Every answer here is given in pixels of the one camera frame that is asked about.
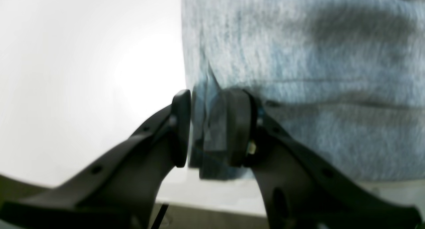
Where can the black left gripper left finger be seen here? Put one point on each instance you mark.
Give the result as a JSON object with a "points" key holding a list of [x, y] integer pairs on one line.
{"points": [[118, 190]]}

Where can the grey T-shirt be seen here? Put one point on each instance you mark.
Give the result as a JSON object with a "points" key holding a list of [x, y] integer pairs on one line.
{"points": [[343, 77]]}

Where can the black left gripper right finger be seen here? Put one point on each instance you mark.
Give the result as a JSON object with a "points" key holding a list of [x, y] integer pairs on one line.
{"points": [[301, 190]]}

